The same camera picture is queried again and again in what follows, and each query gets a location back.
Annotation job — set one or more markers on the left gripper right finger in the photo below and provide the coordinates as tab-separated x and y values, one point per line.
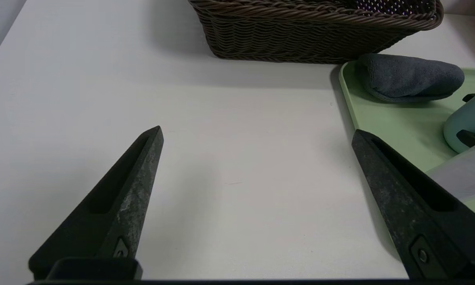
427	229

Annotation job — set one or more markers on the clear plastic bottle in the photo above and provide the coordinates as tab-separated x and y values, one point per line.
467	174

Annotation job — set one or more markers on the dark grey cloth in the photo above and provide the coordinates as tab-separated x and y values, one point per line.
407	77

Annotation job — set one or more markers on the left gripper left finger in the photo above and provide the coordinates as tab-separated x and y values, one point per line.
106	221

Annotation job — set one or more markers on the teal plastic cup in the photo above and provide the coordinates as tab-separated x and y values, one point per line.
471	116

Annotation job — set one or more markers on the light green plastic tray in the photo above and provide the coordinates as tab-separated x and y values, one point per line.
399	126

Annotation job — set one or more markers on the dark brown wicker basket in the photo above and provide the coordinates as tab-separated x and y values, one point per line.
300	35

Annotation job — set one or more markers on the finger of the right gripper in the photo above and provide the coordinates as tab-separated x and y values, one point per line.
470	138
470	97

